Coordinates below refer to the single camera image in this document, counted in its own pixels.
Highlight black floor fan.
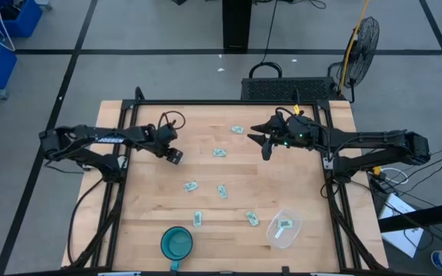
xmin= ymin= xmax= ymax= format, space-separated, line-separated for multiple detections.
xmin=327 ymin=16 xmax=381 ymax=104

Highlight teal cup with handle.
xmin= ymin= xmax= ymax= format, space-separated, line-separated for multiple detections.
xmin=160 ymin=225 xmax=194 ymax=271

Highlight white coiled cable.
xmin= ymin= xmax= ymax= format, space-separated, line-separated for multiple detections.
xmin=380 ymin=166 xmax=410 ymax=186

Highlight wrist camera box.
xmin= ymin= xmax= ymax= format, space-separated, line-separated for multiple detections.
xmin=260 ymin=138 xmax=275 ymax=162
xmin=166 ymin=148 xmax=184 ymax=166

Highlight black perforated computer case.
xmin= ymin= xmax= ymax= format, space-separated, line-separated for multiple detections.
xmin=240 ymin=76 xmax=339 ymax=102

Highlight black rectangular pillar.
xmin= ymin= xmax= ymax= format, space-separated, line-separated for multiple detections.
xmin=222 ymin=0 xmax=253 ymax=51

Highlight thin black floor cable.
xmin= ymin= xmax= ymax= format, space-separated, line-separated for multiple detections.
xmin=261 ymin=0 xmax=279 ymax=64

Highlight clear plastic container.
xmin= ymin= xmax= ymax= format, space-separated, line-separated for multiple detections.
xmin=266 ymin=209 xmax=303 ymax=251

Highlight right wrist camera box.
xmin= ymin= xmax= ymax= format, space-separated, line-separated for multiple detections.
xmin=260 ymin=138 xmax=275 ymax=162

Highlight yellow cable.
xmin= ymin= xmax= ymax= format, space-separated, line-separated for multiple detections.
xmin=338 ymin=0 xmax=371 ymax=92

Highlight black metal table frame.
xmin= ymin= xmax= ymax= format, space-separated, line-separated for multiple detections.
xmin=66 ymin=87 xmax=389 ymax=276

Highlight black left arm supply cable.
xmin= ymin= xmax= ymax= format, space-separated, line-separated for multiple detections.
xmin=66 ymin=176 xmax=107 ymax=266

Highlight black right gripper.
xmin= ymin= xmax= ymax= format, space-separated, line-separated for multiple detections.
xmin=246 ymin=113 xmax=321 ymax=150

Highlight black left gripper cable loop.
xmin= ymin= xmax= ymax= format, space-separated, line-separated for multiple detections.
xmin=157 ymin=110 xmax=187 ymax=131

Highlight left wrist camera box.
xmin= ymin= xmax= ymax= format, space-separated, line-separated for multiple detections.
xmin=166 ymin=148 xmax=184 ymax=166

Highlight black beam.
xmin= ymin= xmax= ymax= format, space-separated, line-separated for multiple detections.
xmin=378 ymin=199 xmax=442 ymax=234

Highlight black looped cable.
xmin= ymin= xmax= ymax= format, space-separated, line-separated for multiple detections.
xmin=248 ymin=61 xmax=284 ymax=80

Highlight white paper sheets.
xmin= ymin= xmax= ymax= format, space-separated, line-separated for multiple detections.
xmin=378 ymin=192 xmax=425 ymax=259

